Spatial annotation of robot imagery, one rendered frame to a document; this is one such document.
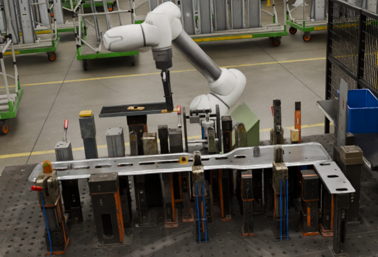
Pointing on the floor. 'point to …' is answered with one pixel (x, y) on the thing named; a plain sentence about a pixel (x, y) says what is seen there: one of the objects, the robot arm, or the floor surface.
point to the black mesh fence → (349, 49)
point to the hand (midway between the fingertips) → (169, 102)
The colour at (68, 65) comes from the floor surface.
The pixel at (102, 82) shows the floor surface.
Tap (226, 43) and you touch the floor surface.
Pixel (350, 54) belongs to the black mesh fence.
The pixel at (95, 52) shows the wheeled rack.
